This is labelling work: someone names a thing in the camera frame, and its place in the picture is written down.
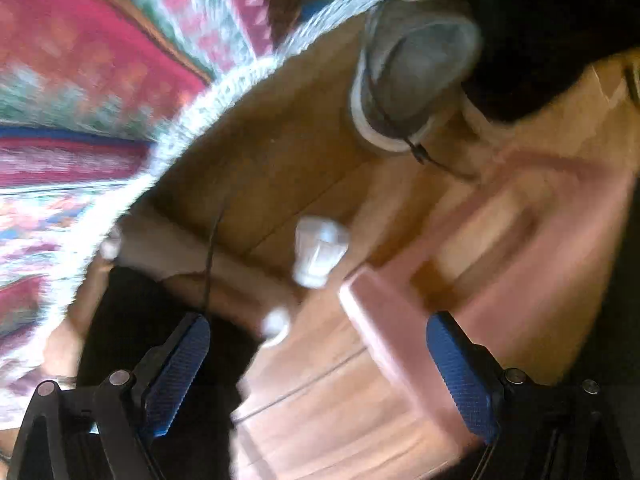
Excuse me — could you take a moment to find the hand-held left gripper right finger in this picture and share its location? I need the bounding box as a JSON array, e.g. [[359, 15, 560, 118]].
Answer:
[[426, 311, 631, 480]]

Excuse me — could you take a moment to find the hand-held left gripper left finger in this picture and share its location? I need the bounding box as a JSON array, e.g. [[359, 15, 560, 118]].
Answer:
[[10, 312, 211, 480]]

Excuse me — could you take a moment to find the person's black trouser leg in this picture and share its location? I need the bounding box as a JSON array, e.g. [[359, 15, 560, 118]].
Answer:
[[450, 0, 640, 126], [80, 265, 241, 480]]

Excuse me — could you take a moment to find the pink plastic stool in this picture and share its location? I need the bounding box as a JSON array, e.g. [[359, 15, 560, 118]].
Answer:
[[339, 150, 636, 461]]

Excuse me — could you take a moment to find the small white object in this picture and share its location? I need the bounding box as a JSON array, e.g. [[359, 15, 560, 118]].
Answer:
[[260, 306, 292, 348]]

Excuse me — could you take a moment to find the white plastic cup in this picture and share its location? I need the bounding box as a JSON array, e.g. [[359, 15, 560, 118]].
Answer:
[[291, 216, 351, 290]]

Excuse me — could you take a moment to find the grey slip-on shoe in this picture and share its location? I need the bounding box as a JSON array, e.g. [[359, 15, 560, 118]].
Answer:
[[348, 12, 483, 155]]

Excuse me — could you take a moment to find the red patterned woven blanket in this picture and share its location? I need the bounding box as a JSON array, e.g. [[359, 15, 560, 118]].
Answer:
[[0, 0, 481, 431]]

